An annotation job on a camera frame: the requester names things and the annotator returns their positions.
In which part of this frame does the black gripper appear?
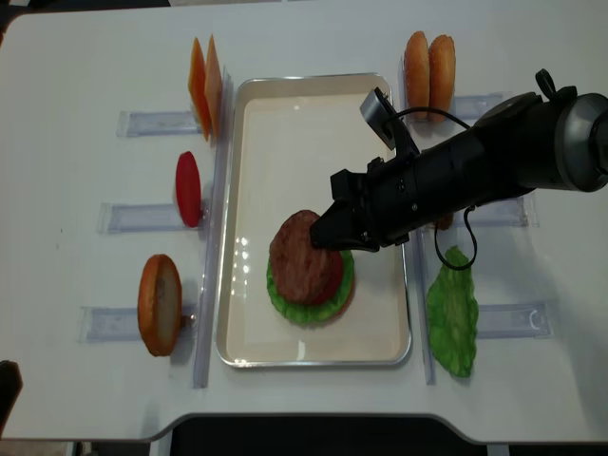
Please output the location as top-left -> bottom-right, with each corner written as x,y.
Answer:
310,150 -> 437,252

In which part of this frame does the brown meat patty front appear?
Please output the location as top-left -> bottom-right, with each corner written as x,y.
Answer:
269,210 -> 332,306

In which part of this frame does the brown meat patty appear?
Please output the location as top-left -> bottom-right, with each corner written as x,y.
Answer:
435,213 -> 454,231
269,210 -> 332,306

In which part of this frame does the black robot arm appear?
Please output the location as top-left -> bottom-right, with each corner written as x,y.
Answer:
311,69 -> 607,252

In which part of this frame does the red tomato slice on burger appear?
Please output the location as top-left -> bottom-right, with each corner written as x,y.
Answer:
316,251 -> 344,304

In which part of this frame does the brown meat patty rear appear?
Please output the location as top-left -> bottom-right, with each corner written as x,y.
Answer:
435,213 -> 454,231

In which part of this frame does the green lettuce leaf on bun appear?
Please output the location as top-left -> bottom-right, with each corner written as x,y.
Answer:
266,250 -> 355,326

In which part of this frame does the green lettuce leaf standing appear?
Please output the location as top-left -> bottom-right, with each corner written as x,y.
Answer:
427,265 -> 479,378

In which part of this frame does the red tomato slice standing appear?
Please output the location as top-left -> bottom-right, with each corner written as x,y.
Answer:
175,151 -> 202,228

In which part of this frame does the orange cheese slice front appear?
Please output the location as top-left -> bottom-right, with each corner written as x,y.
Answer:
204,35 -> 223,140

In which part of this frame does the orange cheese slice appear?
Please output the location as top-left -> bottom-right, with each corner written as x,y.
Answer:
188,38 -> 211,142
204,35 -> 223,140

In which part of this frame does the orange cheese slice rear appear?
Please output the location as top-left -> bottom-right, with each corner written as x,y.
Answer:
188,38 -> 211,142

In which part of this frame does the white rectangular tray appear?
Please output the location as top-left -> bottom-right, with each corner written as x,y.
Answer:
216,73 -> 411,369

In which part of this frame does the clear acrylic rack right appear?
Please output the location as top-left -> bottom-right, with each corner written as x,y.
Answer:
397,56 -> 555,386

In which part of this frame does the clear acrylic rack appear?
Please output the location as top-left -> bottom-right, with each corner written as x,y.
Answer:
397,56 -> 555,386
79,71 -> 235,389

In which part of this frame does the sesame bun slice far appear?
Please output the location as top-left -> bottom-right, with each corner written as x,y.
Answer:
404,30 -> 429,107

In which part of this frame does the sesame bun slice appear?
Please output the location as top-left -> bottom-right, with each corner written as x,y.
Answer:
404,30 -> 429,107
428,35 -> 456,112

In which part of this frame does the sesame bun slice near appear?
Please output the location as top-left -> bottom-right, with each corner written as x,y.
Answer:
428,35 -> 456,112

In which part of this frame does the bun slice standing left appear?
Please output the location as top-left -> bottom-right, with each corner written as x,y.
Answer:
137,254 -> 182,356

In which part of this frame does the clear acrylic rack left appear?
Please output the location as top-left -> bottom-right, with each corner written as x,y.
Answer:
79,71 -> 235,389

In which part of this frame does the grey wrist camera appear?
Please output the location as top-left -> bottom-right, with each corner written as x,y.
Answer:
359,87 -> 395,150

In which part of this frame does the black camera cable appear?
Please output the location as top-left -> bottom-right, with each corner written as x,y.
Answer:
379,105 -> 478,270

